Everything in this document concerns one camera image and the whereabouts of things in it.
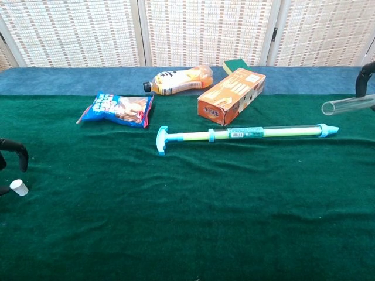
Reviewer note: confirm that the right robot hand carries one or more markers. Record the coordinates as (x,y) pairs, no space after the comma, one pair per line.
(361,82)

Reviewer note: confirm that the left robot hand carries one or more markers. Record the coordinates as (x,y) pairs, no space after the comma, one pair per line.
(23,155)

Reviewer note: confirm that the clear glass tube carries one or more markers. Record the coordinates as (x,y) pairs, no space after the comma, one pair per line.
(348,104)

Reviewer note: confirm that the small white cap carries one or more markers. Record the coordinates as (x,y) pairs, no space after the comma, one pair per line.
(19,187)

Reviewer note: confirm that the blue table cover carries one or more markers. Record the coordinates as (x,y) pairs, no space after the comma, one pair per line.
(73,80)

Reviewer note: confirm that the blue snack bag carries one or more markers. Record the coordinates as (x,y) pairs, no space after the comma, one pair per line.
(120,109)

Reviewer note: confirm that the teal toy water pump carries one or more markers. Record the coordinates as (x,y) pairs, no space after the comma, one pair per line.
(249,134)

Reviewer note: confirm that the green yellow sponge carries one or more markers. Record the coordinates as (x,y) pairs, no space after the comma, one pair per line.
(233,65)

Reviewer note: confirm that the orange cardboard box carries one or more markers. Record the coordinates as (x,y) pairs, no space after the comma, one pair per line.
(231,93)

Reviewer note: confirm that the dark green velvet cloth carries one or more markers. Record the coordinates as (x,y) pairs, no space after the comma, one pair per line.
(175,205)

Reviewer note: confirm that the orange drink bottle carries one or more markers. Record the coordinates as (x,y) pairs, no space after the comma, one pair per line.
(178,82)

